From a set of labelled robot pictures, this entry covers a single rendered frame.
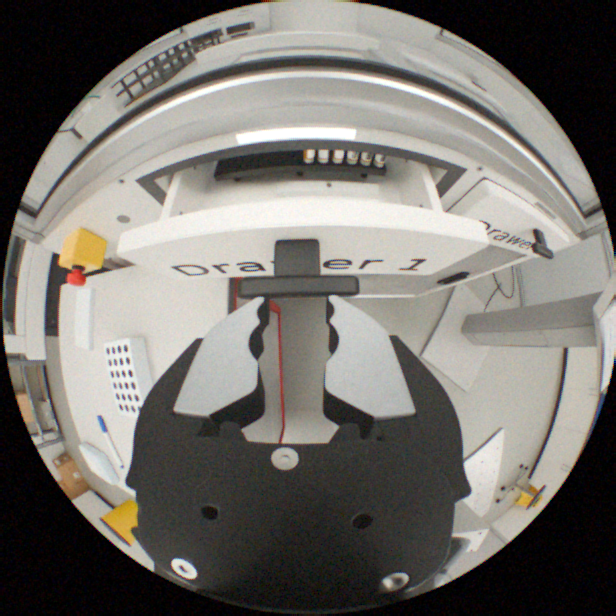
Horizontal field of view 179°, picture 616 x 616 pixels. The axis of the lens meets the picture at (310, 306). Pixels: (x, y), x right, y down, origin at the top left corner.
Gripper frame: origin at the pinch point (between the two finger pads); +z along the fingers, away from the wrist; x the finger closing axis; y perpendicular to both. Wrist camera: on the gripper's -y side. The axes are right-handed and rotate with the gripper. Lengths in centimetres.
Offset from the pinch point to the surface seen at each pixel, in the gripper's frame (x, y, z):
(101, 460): -51, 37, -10
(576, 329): 85, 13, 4
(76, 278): -31.2, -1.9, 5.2
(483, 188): 17.0, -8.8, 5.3
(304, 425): -2, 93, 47
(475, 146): 13.2, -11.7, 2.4
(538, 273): 164, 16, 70
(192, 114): -6.2, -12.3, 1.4
